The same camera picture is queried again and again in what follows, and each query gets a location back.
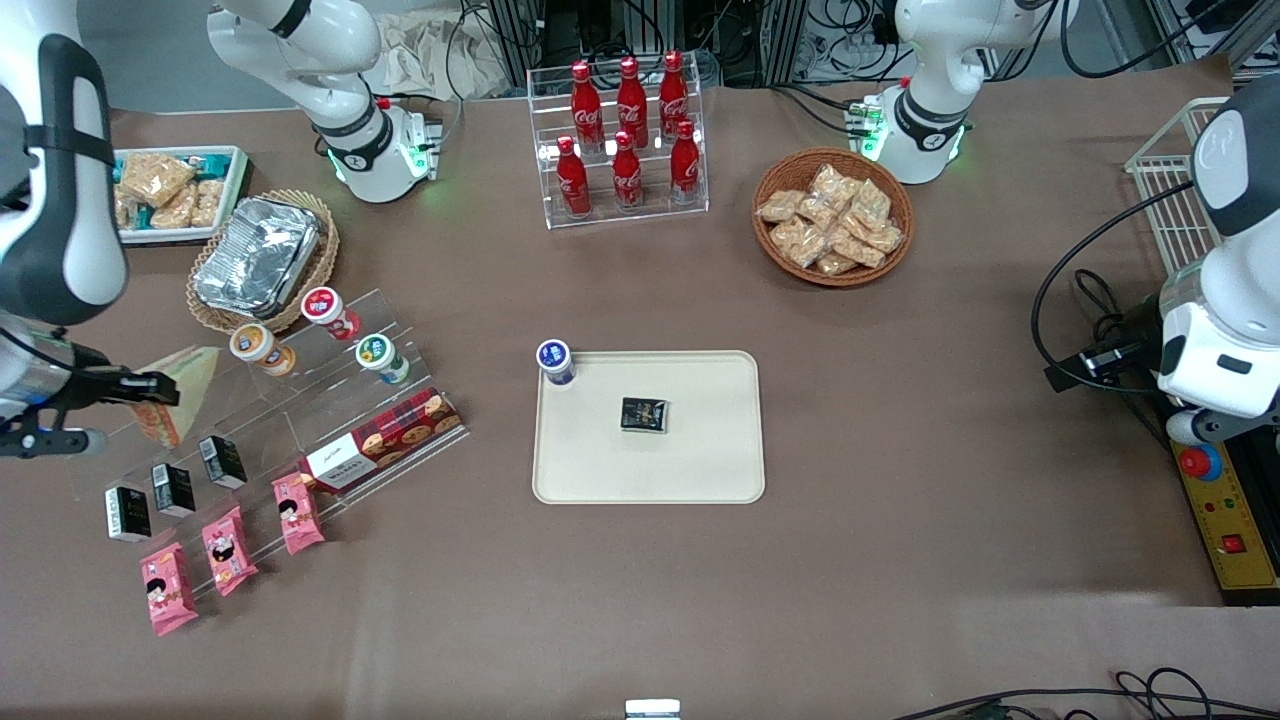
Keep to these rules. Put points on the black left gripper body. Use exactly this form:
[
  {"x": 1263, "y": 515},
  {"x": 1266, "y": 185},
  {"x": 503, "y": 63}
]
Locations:
[{"x": 1133, "y": 338}]

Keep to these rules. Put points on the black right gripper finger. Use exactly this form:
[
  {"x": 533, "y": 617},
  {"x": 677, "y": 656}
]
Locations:
[{"x": 155, "y": 390}]

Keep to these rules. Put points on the wrapped crispy rice bar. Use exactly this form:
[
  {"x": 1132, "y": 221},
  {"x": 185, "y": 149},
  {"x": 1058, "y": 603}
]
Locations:
[
  {"x": 175, "y": 212},
  {"x": 155, "y": 178},
  {"x": 207, "y": 200}
]

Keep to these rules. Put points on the white rectangular snack bin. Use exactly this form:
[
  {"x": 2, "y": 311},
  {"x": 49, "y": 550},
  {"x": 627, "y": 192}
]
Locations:
[{"x": 235, "y": 165}]

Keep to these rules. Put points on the aluminium frame rack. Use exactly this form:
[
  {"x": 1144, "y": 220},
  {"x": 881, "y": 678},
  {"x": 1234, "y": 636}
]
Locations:
[{"x": 600, "y": 25}]

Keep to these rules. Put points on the clear acrylic bottle rack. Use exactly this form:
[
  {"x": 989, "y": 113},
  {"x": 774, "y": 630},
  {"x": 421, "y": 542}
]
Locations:
[{"x": 650, "y": 215}]

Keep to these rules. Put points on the orange lid gum jar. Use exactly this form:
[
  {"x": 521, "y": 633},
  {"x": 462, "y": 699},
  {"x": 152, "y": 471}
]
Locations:
[{"x": 255, "y": 345}]

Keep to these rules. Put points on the round brown wicker bowl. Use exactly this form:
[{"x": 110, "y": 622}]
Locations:
[{"x": 775, "y": 165}]

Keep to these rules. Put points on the clear acrylic stepped stand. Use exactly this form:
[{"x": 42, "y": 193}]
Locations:
[{"x": 310, "y": 400}]

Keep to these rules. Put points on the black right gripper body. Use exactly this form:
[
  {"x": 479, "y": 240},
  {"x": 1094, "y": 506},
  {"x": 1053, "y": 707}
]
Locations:
[{"x": 88, "y": 387}]

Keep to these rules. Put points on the black machine yellow control panel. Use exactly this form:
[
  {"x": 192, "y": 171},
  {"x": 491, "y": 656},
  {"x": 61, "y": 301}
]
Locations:
[{"x": 1225, "y": 520}]

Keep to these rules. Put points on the triangular sandwich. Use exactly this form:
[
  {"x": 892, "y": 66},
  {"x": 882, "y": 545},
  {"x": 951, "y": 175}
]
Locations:
[{"x": 192, "y": 372}]

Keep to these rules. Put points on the small black snack box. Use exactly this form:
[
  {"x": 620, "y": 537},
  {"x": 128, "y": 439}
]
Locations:
[
  {"x": 128, "y": 512},
  {"x": 643, "y": 414},
  {"x": 222, "y": 460},
  {"x": 173, "y": 488}
]

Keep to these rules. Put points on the red plaid cookie box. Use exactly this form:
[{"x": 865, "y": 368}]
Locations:
[{"x": 400, "y": 430}]

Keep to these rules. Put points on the green lid gum jar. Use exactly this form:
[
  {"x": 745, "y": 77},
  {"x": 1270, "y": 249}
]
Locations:
[{"x": 380, "y": 355}]

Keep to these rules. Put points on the purple lid gum jar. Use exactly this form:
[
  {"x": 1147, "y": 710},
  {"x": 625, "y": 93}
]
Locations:
[{"x": 555, "y": 358}]

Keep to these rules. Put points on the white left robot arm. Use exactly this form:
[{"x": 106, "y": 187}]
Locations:
[{"x": 1215, "y": 350}]

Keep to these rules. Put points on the silver foil food container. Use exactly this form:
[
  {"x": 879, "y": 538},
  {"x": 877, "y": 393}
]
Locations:
[{"x": 255, "y": 255}]

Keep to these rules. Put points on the crumpled beige cloth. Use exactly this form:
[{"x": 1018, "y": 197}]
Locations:
[{"x": 420, "y": 55}]

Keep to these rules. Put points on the wrapped beige cracker packet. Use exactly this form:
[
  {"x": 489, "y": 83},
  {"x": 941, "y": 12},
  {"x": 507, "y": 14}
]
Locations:
[
  {"x": 888, "y": 238},
  {"x": 855, "y": 248},
  {"x": 780, "y": 205},
  {"x": 872, "y": 203},
  {"x": 800, "y": 242},
  {"x": 835, "y": 185}
]

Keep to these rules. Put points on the cream rectangular plastic tray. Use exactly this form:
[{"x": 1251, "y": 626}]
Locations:
[{"x": 700, "y": 450}]

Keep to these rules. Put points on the red cola bottle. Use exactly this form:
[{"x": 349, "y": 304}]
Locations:
[
  {"x": 632, "y": 95},
  {"x": 627, "y": 175},
  {"x": 572, "y": 180},
  {"x": 585, "y": 100},
  {"x": 674, "y": 90},
  {"x": 685, "y": 165}
]

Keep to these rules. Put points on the small white box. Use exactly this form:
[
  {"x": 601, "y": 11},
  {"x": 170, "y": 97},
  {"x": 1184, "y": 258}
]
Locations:
[{"x": 652, "y": 710}]

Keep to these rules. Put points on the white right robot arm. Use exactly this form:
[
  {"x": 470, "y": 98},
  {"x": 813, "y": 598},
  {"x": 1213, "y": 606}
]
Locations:
[{"x": 60, "y": 200}]

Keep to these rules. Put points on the flat wicker basket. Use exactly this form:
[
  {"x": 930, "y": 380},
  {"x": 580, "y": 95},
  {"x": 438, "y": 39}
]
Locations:
[{"x": 320, "y": 270}]

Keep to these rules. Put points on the pink cartoon snack packet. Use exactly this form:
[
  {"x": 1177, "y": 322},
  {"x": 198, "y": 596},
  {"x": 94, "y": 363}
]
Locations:
[
  {"x": 297, "y": 512},
  {"x": 228, "y": 550},
  {"x": 168, "y": 588}
]

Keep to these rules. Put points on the red lid gum jar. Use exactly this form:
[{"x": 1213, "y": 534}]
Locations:
[{"x": 325, "y": 305}]

